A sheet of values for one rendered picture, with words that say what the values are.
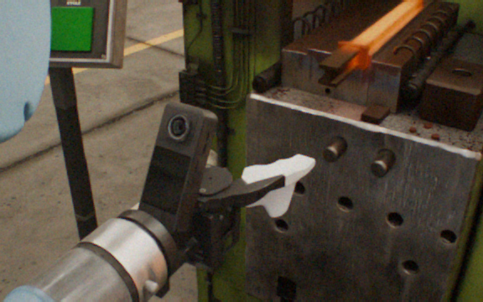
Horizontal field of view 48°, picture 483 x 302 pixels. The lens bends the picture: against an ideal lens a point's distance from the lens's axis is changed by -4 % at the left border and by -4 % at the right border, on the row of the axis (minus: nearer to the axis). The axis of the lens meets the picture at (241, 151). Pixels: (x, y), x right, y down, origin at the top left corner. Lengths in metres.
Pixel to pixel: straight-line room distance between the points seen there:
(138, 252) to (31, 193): 1.99
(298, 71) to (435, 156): 0.26
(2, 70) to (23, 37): 0.02
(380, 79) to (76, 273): 0.59
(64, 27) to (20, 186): 1.57
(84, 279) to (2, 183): 2.13
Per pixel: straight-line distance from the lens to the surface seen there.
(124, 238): 0.46
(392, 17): 1.05
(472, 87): 0.86
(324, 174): 0.92
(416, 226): 0.91
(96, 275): 0.44
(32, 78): 0.23
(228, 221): 0.56
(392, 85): 0.88
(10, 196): 2.45
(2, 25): 0.21
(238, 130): 1.23
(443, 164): 0.84
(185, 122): 0.49
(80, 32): 0.98
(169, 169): 0.50
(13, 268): 2.08
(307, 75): 0.93
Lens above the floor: 1.30
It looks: 31 degrees down
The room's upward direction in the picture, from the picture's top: straight up
